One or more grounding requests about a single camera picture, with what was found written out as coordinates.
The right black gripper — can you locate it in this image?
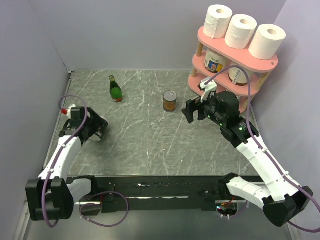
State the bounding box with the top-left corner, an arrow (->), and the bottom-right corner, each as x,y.
181,91 -> 226,127

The printed paper roll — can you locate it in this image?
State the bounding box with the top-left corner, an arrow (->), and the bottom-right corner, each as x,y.
204,48 -> 229,74

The black paper roll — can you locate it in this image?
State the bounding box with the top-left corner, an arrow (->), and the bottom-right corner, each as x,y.
236,95 -> 243,106
90,125 -> 106,142

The cream paper roll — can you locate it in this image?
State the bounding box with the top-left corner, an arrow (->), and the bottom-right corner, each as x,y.
228,61 -> 254,86

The white paper towel roll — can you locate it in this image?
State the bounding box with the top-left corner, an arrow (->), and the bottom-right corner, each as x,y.
248,24 -> 286,60
224,14 -> 258,50
203,4 -> 233,39

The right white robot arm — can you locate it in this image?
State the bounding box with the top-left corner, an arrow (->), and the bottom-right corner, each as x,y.
182,91 -> 313,227

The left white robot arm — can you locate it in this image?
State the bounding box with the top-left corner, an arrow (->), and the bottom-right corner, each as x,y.
25,105 -> 109,223

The pink three-tier shelf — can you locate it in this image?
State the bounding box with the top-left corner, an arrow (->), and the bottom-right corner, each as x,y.
188,27 -> 278,113

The brown glass jar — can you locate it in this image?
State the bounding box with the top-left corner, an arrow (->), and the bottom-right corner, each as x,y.
163,90 -> 177,112

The green glass bottle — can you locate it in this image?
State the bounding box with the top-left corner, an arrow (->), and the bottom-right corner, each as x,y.
109,75 -> 123,103

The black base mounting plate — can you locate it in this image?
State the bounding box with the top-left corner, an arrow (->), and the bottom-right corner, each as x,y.
72,174 -> 253,217

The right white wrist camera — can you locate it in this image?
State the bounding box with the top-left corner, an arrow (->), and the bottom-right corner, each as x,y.
198,77 -> 218,103

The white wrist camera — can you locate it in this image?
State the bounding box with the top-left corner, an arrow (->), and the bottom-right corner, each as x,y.
198,77 -> 218,103
61,104 -> 78,120

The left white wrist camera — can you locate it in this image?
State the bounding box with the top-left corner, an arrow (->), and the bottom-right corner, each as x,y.
61,104 -> 78,120

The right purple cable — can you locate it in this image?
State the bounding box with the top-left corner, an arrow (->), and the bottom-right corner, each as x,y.
206,65 -> 320,232

